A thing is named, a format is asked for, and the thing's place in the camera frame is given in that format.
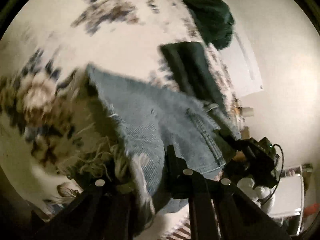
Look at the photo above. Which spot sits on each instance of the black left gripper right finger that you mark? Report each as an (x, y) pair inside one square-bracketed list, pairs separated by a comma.
[(217, 209)]

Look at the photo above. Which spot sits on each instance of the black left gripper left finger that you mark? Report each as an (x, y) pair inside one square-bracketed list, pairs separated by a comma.
[(101, 212)]

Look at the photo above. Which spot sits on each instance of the blue denim jeans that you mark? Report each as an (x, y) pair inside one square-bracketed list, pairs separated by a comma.
[(147, 119)]

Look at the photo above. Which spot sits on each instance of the white cabinet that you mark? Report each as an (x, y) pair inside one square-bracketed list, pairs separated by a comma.
[(295, 199)]

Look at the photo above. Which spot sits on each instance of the white door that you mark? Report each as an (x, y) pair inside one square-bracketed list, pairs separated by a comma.
[(242, 66)]

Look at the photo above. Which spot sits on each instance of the floral white brown bedsheet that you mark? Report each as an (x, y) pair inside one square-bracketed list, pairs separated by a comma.
[(51, 148)]

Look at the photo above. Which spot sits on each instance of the folded dark pants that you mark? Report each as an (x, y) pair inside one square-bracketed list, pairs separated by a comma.
[(190, 69)]

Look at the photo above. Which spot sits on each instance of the dark green garment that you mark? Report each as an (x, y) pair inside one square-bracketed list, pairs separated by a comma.
[(214, 21)]

